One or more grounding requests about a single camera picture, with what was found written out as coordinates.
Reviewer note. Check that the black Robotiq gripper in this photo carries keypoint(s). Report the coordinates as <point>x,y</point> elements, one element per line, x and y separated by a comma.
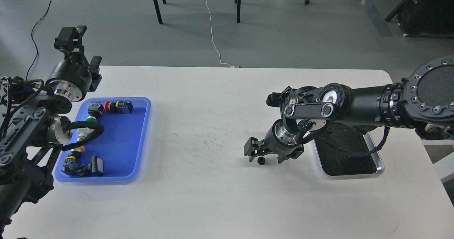
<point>277,141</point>

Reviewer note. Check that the black gripper screen left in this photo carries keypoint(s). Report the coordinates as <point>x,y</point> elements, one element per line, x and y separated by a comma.
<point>73,77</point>

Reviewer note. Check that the black robot arm screen right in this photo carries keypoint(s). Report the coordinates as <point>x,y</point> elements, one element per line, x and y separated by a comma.
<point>423,101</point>

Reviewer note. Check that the silver metal tray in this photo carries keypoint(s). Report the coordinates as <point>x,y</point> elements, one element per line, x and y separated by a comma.
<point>345,154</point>

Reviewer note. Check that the blue plastic tray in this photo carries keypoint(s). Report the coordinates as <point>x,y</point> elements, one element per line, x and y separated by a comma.
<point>120,146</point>

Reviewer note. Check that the red emergency stop button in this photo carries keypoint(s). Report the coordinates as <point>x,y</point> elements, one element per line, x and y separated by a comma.
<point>124,107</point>

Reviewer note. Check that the black table leg left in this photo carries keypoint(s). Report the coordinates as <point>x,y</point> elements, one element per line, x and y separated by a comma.
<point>156,3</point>

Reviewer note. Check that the black square push button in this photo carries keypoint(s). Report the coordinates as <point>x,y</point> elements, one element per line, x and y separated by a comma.
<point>94,167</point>

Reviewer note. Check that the black selector switch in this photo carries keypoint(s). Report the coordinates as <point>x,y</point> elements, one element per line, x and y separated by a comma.
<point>95,109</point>

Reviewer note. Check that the yellow push button switch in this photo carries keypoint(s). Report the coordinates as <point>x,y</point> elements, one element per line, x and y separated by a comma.
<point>72,165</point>

